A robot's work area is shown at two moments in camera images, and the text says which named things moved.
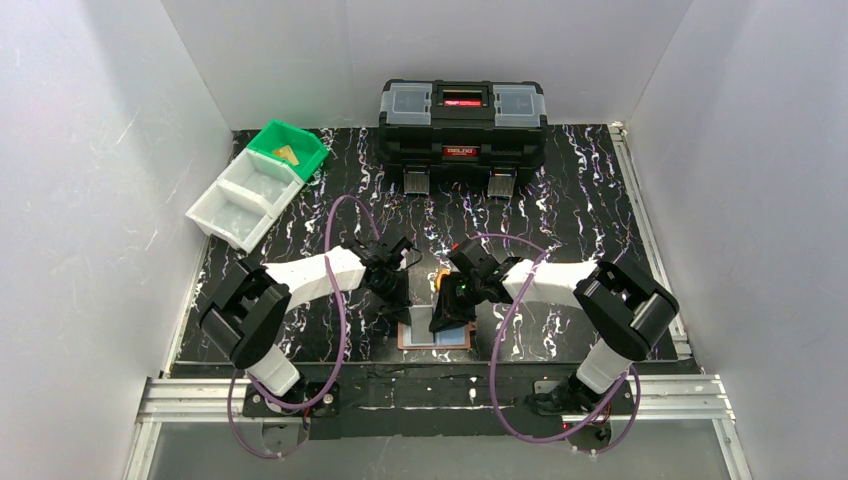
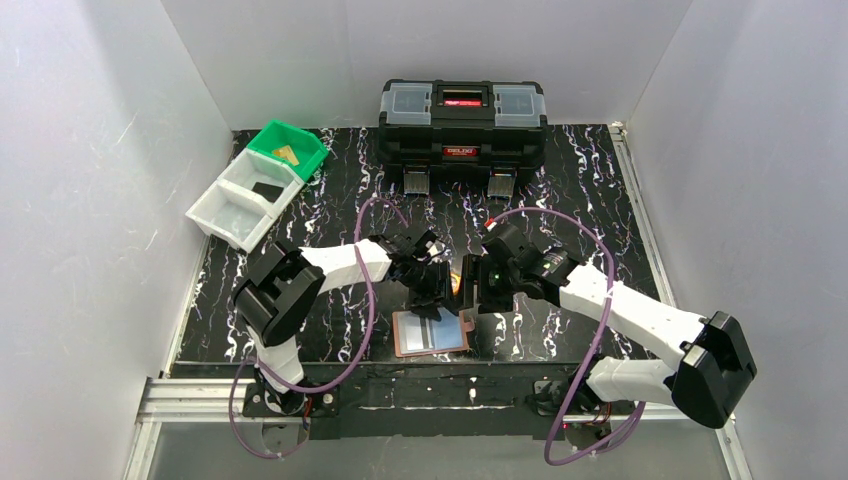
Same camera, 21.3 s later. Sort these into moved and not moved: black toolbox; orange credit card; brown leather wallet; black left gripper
Moved: black left gripper
Not moved: black toolbox; orange credit card; brown leather wallet
